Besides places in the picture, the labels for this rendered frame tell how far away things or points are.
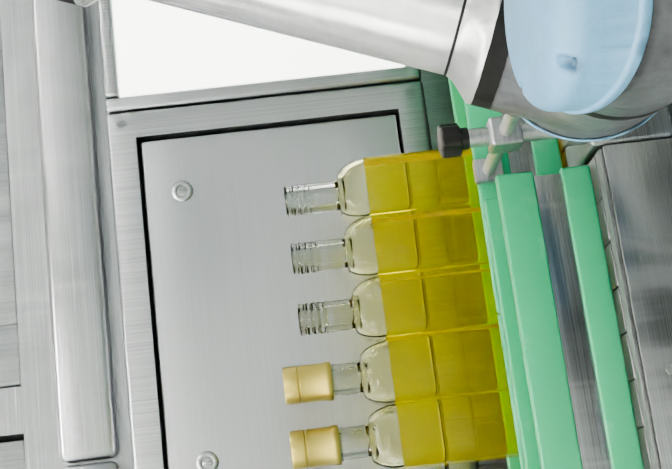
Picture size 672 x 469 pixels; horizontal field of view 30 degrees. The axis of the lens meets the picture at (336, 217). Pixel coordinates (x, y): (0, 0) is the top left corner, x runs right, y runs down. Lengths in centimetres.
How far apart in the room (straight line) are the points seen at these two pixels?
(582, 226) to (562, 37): 40
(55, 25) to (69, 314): 32
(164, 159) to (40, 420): 30
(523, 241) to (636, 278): 10
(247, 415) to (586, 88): 67
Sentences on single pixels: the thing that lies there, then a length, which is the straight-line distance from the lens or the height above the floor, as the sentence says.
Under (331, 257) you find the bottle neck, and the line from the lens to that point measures 115.
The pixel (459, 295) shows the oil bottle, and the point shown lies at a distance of 114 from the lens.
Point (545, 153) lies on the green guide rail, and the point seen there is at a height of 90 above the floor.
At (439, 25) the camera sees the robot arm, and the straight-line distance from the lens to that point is 83.
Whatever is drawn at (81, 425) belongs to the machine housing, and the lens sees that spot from 130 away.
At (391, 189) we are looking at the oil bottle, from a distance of 116.
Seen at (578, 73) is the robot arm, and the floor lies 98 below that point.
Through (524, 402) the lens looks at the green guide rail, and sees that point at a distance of 110.
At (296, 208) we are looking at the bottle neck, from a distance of 117.
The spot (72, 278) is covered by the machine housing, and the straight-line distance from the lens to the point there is 132.
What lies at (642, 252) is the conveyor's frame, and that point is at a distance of 105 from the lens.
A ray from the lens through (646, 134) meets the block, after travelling 108.
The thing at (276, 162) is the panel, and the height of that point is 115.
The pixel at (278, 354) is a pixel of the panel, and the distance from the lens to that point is 128.
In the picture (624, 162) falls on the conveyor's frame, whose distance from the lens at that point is 106.
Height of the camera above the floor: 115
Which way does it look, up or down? 3 degrees down
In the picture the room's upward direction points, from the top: 96 degrees counter-clockwise
